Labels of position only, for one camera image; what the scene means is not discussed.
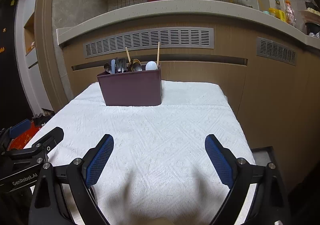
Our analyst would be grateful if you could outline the clear snack jar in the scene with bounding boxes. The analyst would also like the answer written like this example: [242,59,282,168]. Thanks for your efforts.
[285,0,296,27]

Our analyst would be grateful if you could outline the wooden spoon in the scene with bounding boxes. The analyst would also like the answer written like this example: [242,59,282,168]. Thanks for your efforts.
[131,59,141,65]

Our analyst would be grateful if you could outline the stainless steel spoon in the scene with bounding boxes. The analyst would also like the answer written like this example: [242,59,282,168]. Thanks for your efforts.
[132,62,143,71]

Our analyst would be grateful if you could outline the wooden chopstick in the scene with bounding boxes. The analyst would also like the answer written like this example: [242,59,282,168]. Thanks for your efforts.
[125,47,131,64]
[156,41,160,67]

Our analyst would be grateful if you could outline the yellow container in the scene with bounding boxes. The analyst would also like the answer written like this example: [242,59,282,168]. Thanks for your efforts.
[268,8,286,22]

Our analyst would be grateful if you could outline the glass pot lid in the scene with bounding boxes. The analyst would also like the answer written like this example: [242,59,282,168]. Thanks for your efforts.
[229,0,265,11]

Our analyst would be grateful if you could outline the black handled brown spoon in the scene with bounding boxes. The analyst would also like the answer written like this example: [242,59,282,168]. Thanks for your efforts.
[127,60,133,72]

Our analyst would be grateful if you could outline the long grey ventilation grille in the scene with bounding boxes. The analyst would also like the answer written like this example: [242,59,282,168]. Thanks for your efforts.
[83,27,214,58]

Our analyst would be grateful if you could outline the purple plastic utensil caddy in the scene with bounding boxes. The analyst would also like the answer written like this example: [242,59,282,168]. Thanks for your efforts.
[97,68,162,107]

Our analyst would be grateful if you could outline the white textured table cloth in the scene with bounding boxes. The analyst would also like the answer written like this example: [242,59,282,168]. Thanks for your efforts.
[31,81,254,224]

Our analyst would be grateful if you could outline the beige stone countertop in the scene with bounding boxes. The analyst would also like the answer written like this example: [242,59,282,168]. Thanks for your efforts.
[56,0,319,50]

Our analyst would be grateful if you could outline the white plastic spoon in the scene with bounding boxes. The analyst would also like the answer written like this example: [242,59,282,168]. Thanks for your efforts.
[145,61,158,70]

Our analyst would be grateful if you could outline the blue-grey silicone spoon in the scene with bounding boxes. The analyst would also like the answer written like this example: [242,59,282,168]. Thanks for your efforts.
[111,59,116,74]

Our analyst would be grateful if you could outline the red box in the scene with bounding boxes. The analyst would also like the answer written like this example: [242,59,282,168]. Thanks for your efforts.
[9,122,41,150]

